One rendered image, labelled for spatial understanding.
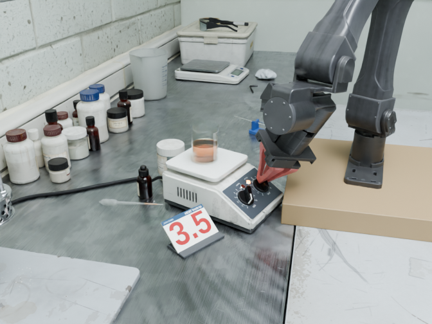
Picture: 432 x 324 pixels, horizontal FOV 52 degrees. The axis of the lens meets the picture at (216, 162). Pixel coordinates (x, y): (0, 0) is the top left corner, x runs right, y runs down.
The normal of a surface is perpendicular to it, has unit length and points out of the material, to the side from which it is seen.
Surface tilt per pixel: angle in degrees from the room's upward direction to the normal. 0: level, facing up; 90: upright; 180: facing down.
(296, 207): 90
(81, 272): 0
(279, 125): 83
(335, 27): 46
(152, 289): 0
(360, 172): 0
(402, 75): 90
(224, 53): 93
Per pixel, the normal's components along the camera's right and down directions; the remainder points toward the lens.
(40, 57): 0.97, 0.10
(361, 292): 0.00, -0.90
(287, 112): -0.72, 0.18
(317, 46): -0.52, -0.41
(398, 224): -0.22, 0.42
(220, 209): -0.55, 0.36
